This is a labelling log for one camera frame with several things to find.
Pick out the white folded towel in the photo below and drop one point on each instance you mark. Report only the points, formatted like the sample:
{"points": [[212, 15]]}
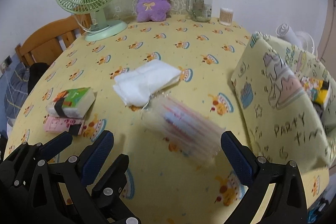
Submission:
{"points": [[136, 87]]}

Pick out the white standing fan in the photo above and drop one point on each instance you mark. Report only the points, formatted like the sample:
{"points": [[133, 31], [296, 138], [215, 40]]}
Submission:
{"points": [[298, 38]]}

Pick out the blue plaid pillow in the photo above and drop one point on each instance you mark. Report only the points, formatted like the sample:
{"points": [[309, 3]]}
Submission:
{"points": [[17, 91]]}

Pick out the beige door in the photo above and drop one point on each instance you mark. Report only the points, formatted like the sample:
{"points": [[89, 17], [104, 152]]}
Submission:
{"points": [[327, 30]]}

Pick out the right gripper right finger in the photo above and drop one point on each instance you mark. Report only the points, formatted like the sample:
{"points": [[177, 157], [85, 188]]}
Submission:
{"points": [[287, 203]]}

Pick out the glass jar with lid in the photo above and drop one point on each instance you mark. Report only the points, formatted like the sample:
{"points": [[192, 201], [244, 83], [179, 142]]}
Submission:
{"points": [[199, 10]]}

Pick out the patterned storage box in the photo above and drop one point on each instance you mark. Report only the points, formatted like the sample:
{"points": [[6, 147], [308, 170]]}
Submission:
{"points": [[282, 122]]}

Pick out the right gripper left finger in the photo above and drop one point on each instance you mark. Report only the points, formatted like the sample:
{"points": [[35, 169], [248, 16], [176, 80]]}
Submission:
{"points": [[67, 192]]}

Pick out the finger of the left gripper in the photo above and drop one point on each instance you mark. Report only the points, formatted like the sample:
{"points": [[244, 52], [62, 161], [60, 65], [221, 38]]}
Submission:
{"points": [[18, 168]]}

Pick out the yellow patterned tablecloth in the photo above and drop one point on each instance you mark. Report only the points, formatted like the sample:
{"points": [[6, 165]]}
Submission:
{"points": [[163, 185]]}

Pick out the pink tissue pack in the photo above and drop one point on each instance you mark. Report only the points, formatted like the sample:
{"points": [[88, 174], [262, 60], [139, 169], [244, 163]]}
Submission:
{"points": [[59, 125]]}

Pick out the clear striped plastic pack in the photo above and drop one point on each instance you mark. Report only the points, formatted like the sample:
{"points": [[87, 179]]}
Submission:
{"points": [[195, 136]]}

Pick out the cotton swab container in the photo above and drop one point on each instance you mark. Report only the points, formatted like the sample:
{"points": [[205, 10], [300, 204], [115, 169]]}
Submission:
{"points": [[226, 16]]}

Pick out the wall power socket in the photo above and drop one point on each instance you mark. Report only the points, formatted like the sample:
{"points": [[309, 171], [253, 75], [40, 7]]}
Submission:
{"points": [[7, 62]]}

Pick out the cartoon tissue pack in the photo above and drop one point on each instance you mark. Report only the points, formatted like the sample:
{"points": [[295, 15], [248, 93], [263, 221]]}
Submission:
{"points": [[317, 90]]}

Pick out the black garment on chair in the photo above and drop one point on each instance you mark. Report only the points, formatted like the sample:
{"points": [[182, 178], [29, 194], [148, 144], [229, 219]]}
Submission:
{"points": [[37, 70]]}

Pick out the green sponge pack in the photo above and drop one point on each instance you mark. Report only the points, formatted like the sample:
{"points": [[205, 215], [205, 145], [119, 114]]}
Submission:
{"points": [[71, 103]]}

